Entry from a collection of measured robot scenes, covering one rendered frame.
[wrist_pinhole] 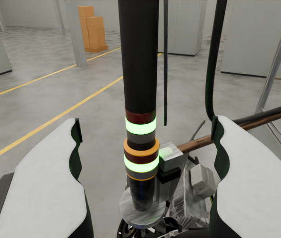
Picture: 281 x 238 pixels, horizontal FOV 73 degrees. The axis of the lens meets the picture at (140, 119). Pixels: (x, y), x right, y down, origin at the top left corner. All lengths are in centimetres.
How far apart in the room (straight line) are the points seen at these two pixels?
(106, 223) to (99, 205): 21
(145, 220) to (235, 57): 550
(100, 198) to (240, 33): 482
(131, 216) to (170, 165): 9
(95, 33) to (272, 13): 573
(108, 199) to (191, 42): 619
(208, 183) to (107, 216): 141
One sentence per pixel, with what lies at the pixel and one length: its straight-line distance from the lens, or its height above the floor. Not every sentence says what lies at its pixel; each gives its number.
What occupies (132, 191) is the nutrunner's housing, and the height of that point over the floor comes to 150.
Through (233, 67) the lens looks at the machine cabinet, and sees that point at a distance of 576.
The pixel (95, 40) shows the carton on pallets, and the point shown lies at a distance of 829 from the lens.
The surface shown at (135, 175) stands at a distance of 24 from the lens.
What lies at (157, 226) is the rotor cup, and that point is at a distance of 55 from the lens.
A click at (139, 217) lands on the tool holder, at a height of 146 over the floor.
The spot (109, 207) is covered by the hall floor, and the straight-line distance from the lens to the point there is 209.
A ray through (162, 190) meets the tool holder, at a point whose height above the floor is 150.
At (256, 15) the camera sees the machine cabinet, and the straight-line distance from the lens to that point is 555.
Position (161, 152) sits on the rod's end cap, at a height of 155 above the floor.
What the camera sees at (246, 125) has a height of 155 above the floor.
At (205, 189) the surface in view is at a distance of 79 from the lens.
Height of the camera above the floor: 172
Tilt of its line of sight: 32 degrees down
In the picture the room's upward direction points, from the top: 1 degrees counter-clockwise
